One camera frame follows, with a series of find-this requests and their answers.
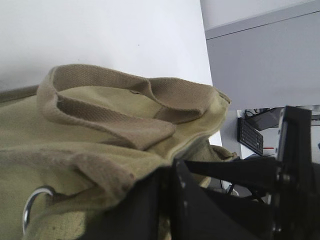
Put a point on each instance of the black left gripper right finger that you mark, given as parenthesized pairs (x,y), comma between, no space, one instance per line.
(285,191)

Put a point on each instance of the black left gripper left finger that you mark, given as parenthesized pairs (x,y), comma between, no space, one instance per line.
(140,212)

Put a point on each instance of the olive yellow canvas bag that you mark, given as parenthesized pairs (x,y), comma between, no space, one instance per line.
(74,146)

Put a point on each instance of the black computer keyboard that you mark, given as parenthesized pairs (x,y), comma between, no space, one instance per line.
(249,137)

